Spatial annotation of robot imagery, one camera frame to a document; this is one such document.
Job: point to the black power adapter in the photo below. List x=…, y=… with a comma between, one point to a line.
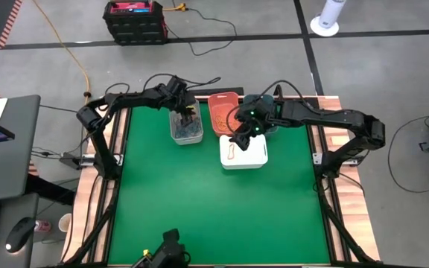
x=73, y=161

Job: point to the blue plastic basket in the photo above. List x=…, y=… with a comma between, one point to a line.
x=270, y=128

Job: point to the pile of orange rubber bands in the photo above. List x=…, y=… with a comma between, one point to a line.
x=222, y=120

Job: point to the white pole with round base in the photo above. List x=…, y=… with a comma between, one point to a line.
x=326, y=24

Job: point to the black device with yellow tag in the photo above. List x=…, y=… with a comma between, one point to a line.
x=170, y=249

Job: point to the clear plastic bin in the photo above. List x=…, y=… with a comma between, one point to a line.
x=186, y=139

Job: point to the single orange rubber band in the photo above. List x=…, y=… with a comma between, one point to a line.
x=229, y=152

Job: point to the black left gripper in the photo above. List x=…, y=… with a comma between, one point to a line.
x=182, y=97

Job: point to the orange plastic basket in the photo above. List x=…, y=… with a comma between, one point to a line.
x=222, y=102

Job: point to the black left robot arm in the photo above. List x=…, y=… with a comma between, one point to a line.
x=132, y=99

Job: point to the dark grey desk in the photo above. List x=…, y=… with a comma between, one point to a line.
x=11, y=223

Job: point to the tangle of mixed rubber bands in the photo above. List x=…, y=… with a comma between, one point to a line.
x=184, y=130

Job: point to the yellow plug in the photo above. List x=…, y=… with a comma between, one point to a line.
x=179, y=6

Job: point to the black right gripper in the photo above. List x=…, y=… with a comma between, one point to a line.
x=248, y=131

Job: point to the red drink can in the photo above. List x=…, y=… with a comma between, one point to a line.
x=43, y=226

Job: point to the black and red tool case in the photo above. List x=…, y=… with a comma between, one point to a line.
x=134, y=24

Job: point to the green table mat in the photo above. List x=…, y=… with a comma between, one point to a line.
x=218, y=212

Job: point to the black metal table frame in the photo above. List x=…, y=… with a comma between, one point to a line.
x=333, y=238

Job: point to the black computer mouse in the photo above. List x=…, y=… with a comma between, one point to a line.
x=20, y=234

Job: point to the paper cup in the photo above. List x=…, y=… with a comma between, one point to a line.
x=65, y=222

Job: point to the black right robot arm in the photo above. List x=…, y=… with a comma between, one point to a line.
x=330, y=115

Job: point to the large white upturned basket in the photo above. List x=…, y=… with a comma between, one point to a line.
x=253, y=158

